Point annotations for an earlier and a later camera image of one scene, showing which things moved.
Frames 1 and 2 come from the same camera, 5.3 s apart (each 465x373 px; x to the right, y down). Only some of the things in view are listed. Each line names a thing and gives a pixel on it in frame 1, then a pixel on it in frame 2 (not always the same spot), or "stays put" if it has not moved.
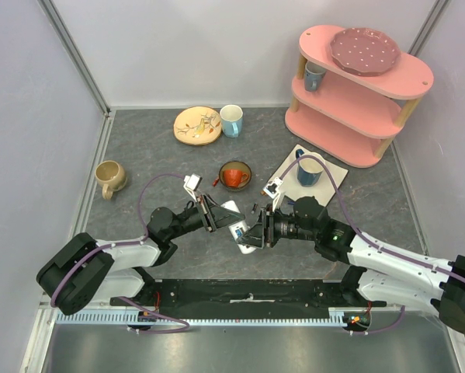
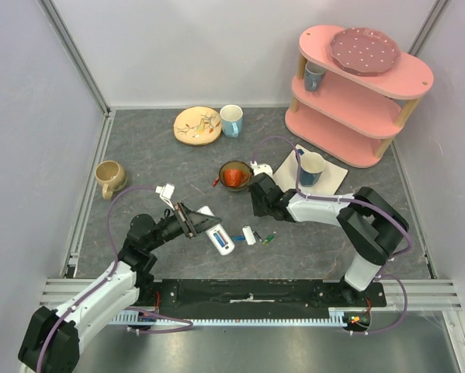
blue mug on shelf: [314, 74] stays put
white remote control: [242, 224] -> [218, 235]
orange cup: [233, 177] stays put
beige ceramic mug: [112, 176] stays put
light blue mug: [231, 117] stays put
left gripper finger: [229, 220] -> [206, 224]
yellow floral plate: [197, 126] stays put
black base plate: [244, 298] stays put
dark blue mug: [309, 169] stays put
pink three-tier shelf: [352, 117] stays put
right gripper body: [268, 227] -> [261, 194]
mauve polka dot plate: [364, 52] stays put
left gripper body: [204, 213] -> [186, 225]
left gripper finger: [222, 215] -> [196, 217]
